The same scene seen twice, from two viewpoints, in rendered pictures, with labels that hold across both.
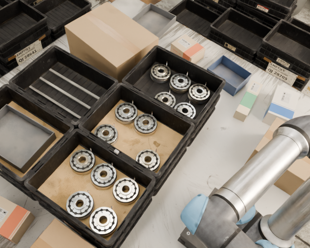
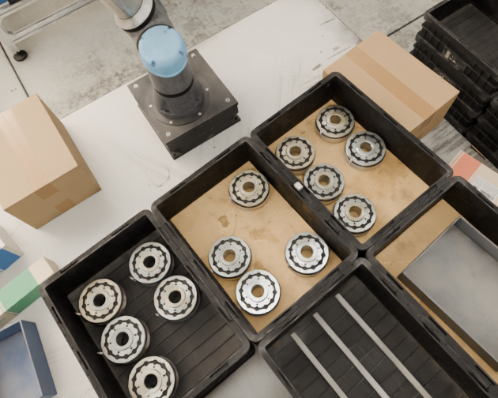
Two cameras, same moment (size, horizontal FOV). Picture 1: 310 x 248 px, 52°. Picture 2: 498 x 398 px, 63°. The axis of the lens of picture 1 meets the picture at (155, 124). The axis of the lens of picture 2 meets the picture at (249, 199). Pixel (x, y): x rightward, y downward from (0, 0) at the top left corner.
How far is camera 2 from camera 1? 1.02 m
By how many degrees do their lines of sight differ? 54
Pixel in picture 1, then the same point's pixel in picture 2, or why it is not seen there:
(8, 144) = (486, 283)
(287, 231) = not seen: outside the picture
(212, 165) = (147, 201)
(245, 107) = (34, 273)
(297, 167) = (38, 126)
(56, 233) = (400, 118)
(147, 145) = (239, 221)
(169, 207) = not seen: hidden behind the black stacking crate
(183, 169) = not seen: hidden behind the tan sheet
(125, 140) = (274, 240)
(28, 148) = (447, 266)
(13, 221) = (460, 171)
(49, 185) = (409, 194)
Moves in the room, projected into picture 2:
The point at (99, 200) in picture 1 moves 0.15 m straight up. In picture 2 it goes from (334, 155) to (342, 125)
